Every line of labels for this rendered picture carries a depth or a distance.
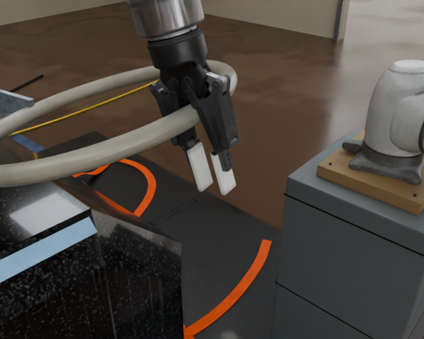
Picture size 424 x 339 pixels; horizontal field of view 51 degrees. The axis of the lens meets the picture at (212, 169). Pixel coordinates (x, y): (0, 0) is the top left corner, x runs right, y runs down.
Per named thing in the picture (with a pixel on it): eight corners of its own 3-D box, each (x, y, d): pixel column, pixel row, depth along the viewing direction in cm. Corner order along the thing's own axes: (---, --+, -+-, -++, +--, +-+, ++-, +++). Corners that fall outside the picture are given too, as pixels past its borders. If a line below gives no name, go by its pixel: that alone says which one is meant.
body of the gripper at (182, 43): (215, 20, 58) (231, 89, 62) (169, 28, 64) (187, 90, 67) (177, 36, 53) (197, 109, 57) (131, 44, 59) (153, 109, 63)
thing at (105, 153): (-108, 194, 71) (-118, 177, 70) (83, 89, 109) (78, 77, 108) (148, 187, 48) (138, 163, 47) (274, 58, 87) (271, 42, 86)
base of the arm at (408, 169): (351, 136, 135) (354, 120, 132) (431, 155, 125) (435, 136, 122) (332, 163, 121) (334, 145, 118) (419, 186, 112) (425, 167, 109)
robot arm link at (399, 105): (386, 124, 129) (403, 48, 117) (447, 148, 116) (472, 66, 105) (349, 140, 121) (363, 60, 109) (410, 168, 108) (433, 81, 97)
